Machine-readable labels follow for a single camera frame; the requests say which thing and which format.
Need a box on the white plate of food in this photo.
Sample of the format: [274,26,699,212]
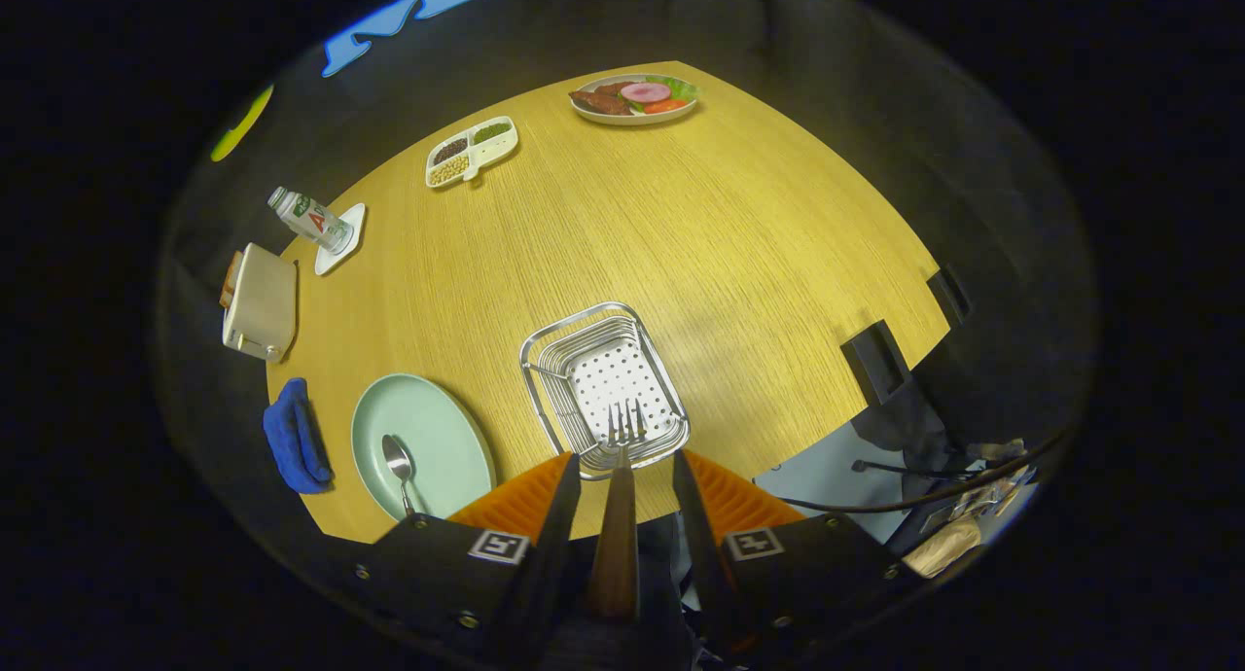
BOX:
[569,73,699,126]

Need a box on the pale green plate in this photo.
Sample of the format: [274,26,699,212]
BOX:
[350,372,497,522]

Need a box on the thin black stand bar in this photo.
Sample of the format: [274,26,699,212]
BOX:
[852,459,974,479]

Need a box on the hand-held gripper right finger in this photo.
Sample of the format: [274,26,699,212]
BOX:
[671,447,920,662]

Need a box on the steel spoon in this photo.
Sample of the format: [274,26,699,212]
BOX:
[380,434,421,518]

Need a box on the black cable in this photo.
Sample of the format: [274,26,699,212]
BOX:
[778,428,1071,513]

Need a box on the steel wire basket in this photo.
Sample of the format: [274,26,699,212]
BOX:
[518,301,692,482]

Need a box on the blue cloth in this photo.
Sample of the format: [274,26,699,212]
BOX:
[262,377,335,495]

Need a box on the cream white toaster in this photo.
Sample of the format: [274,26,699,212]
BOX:
[222,242,299,363]

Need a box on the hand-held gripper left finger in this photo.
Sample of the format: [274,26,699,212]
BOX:
[336,450,583,671]

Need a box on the large black table clamp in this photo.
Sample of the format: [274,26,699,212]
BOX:
[840,320,912,406]

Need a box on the small labelled drink bottle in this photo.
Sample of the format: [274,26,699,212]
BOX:
[267,186,356,256]

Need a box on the wooden handled steel fork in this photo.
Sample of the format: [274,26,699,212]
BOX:
[584,399,648,621]

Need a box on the white square coaster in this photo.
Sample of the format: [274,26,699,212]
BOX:
[313,202,367,277]

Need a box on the small black table clamp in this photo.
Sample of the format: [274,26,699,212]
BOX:
[926,265,974,326]

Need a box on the crumpled brown paper bag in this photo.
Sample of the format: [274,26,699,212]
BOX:
[905,515,983,580]

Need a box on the brown meat slice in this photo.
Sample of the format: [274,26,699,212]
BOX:
[571,81,633,117]

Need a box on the white divided bean dish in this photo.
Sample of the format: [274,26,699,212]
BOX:
[425,116,519,190]

